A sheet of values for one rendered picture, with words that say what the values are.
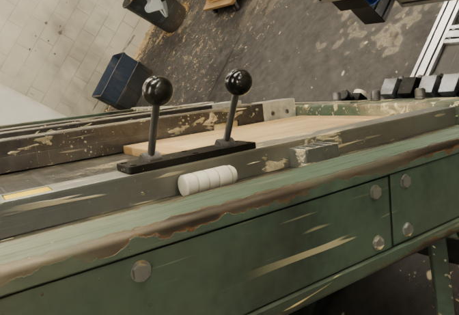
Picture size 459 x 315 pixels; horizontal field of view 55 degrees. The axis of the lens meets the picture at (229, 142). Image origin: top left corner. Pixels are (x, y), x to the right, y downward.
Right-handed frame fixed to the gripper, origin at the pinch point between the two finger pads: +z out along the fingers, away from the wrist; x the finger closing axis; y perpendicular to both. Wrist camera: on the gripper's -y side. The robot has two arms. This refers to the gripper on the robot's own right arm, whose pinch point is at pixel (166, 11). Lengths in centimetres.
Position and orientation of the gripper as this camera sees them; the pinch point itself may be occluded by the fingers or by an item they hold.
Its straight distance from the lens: 148.4
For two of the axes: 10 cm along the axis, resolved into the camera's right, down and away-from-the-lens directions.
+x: 5.1, 1.4, -8.5
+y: -7.4, 5.8, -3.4
